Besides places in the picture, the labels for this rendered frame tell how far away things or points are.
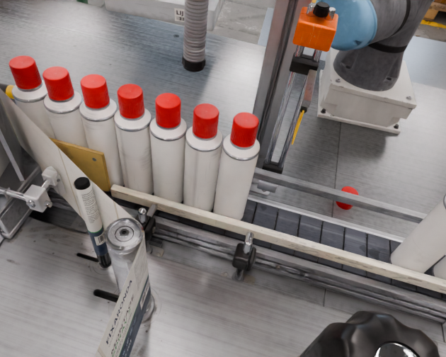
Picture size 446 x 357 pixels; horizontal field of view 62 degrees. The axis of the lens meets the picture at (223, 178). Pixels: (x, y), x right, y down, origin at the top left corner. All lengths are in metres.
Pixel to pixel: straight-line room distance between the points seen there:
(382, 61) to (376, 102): 0.09
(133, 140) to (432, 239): 0.43
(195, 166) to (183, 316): 0.21
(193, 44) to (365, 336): 0.42
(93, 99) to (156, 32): 0.67
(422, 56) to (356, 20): 0.66
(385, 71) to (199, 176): 0.53
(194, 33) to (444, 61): 0.98
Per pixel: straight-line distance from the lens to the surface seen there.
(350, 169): 0.83
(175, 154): 0.52
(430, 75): 1.27
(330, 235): 0.64
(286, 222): 0.63
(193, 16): 0.52
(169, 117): 0.49
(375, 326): 0.25
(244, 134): 0.47
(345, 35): 0.74
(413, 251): 0.61
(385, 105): 0.93
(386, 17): 0.76
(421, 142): 0.99
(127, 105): 0.50
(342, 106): 0.92
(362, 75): 0.89
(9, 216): 0.61
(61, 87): 0.55
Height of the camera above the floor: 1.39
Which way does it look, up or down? 49 degrees down
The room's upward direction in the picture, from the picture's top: 9 degrees clockwise
